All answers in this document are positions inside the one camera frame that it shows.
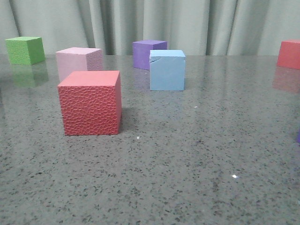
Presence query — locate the light purple foam cube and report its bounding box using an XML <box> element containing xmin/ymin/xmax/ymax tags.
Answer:
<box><xmin>296</xmin><ymin>129</ymin><xmax>300</xmax><ymax>143</ymax></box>

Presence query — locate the smooth red foam cube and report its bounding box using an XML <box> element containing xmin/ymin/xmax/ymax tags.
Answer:
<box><xmin>277</xmin><ymin>39</ymin><xmax>300</xmax><ymax>69</ymax></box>

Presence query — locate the textured red foam cube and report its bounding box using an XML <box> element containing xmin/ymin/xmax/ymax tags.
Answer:
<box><xmin>58</xmin><ymin>70</ymin><xmax>122</xmax><ymax>135</ymax></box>

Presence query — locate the pink foam cube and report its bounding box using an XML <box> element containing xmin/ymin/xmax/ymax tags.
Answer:
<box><xmin>56</xmin><ymin>47</ymin><xmax>103</xmax><ymax>82</ymax></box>

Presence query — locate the dark purple foam cube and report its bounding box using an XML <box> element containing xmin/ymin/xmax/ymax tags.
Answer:
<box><xmin>132</xmin><ymin>40</ymin><xmax>168</xmax><ymax>70</ymax></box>

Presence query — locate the cracked light blue foam cube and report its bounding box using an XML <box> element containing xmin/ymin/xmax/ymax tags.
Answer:
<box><xmin>150</xmin><ymin>50</ymin><xmax>186</xmax><ymax>91</ymax></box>

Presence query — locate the grey-green curtain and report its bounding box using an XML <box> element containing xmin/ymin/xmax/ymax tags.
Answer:
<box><xmin>0</xmin><ymin>0</ymin><xmax>300</xmax><ymax>55</ymax></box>

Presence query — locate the green foam cube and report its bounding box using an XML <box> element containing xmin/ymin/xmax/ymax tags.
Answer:
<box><xmin>5</xmin><ymin>37</ymin><xmax>45</xmax><ymax>65</ymax></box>

